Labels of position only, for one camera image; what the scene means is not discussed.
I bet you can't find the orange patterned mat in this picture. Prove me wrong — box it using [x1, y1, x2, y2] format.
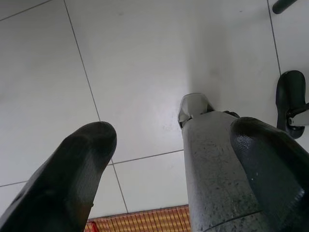
[83, 204, 191, 232]

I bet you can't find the robot left leg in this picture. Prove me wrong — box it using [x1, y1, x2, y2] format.
[178, 92, 266, 232]

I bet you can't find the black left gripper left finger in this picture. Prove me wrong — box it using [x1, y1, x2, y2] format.
[0, 121, 118, 232]

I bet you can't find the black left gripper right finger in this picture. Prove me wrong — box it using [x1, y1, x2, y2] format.
[229, 116, 309, 232]

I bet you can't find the dark grey table leg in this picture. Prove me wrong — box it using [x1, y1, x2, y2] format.
[272, 0, 299, 15]

